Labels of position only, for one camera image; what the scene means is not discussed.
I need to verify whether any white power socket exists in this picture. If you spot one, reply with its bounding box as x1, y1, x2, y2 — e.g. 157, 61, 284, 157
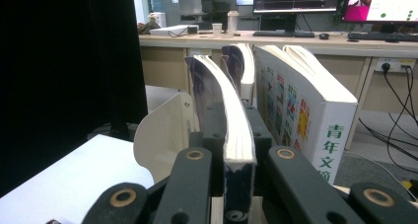
375, 56, 418, 74

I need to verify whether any purple magazine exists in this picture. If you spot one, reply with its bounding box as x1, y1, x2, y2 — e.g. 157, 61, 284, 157
220, 42, 256, 105
183, 54, 258, 218

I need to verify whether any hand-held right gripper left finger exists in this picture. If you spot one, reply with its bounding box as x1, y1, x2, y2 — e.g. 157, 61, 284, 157
188, 102, 228, 197

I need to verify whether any stand base with striped tape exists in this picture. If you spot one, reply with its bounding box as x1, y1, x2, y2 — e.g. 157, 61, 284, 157
401, 179, 418, 193

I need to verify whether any black curtain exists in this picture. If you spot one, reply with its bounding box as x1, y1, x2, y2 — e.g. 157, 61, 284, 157
0, 0, 149, 198

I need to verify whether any white book with picture grid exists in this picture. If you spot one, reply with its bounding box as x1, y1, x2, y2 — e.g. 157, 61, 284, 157
252, 44, 359, 186

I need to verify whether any blue water jug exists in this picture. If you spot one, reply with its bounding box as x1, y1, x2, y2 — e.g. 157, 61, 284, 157
149, 0, 164, 13

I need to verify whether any small paper cup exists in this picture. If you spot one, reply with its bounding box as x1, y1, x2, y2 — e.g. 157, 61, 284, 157
211, 22, 224, 38

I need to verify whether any green plant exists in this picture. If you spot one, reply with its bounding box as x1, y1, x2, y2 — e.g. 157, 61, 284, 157
329, 0, 349, 28

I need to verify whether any black keyboard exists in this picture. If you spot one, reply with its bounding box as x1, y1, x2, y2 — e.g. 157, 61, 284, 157
252, 31, 315, 38
347, 31, 418, 43

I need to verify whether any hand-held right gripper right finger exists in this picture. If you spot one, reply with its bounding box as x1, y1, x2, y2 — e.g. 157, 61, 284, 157
244, 104, 275, 195

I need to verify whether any flat white box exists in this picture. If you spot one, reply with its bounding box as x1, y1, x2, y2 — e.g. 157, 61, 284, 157
150, 24, 200, 37

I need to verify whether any monitor with bright screen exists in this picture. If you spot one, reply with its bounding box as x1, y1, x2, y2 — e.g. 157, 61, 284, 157
341, 0, 418, 33

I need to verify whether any black power cable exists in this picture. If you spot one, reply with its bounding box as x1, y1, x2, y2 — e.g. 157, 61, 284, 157
358, 65, 418, 173
381, 62, 418, 126

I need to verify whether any white board sheet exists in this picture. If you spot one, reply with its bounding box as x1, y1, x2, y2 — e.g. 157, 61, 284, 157
0, 133, 156, 224

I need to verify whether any beige expandable book rack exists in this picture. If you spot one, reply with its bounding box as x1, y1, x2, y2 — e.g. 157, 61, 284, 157
132, 91, 202, 185

